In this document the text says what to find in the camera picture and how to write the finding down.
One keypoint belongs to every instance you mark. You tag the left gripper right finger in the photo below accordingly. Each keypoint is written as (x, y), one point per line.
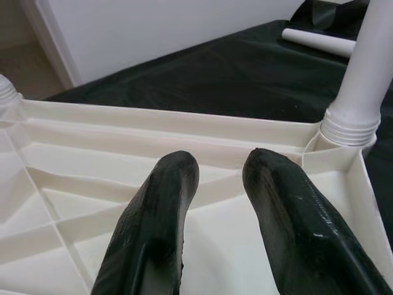
(307, 239)

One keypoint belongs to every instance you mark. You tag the white plastic table leg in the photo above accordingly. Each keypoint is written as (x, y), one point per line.
(365, 61)
(316, 40)
(7, 89)

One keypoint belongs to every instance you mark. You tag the black cloth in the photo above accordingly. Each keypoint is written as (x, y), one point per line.
(215, 67)

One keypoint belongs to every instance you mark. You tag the white plastic table top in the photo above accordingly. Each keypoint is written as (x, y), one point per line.
(92, 138)

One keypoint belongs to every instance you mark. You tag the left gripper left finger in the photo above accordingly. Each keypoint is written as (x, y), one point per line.
(153, 230)

